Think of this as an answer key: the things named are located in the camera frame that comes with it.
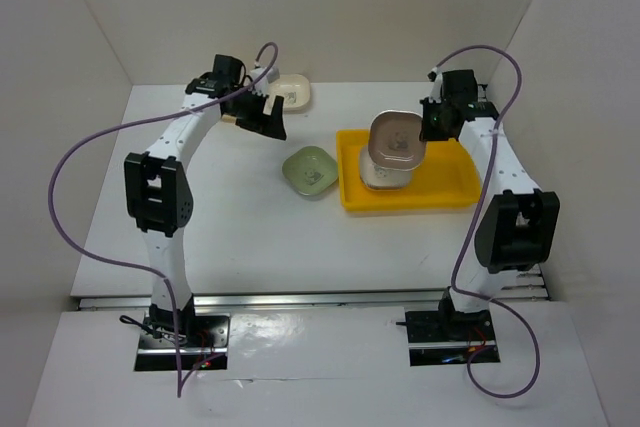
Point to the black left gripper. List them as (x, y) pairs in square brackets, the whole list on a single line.
[(269, 125)]

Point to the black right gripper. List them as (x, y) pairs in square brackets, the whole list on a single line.
[(428, 133)]

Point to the cream panda plate back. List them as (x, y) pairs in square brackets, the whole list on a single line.
[(295, 89)]

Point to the cream panda plate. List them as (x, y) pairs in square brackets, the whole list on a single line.
[(295, 89), (378, 178)]

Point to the brown panda plate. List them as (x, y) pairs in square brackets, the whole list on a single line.
[(394, 140)]

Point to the green panda plate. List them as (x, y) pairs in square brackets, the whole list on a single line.
[(310, 171)]

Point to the cream panda plate front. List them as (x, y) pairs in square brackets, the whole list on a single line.
[(378, 178)]

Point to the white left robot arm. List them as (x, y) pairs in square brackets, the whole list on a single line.
[(158, 195)]

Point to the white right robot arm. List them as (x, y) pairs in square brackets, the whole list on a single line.
[(458, 301)]

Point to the yellow plastic bin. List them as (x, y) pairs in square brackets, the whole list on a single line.
[(447, 179)]

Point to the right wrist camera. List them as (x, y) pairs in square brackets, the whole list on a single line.
[(435, 76)]

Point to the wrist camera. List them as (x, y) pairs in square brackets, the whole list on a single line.
[(435, 76), (262, 78)]

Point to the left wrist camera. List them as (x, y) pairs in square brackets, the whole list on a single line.
[(262, 78)]

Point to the aluminium rail front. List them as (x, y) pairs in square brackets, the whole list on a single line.
[(276, 301)]

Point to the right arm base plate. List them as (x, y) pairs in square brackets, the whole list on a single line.
[(434, 340)]

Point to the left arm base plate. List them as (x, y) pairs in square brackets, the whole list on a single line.
[(204, 350)]

